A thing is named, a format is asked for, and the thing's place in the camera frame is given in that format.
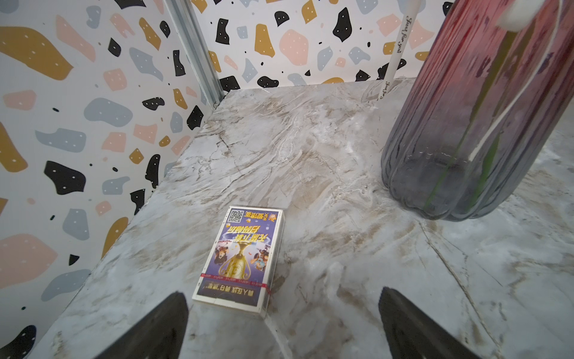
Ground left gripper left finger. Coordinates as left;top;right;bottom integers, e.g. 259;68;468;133
97;292;189;358

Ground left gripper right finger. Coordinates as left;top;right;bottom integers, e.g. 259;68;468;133
378;287;478;358

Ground playing card box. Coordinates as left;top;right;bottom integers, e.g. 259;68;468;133
192;206;285;318

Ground red glass vase with ribbon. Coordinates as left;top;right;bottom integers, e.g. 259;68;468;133
381;1;573;221

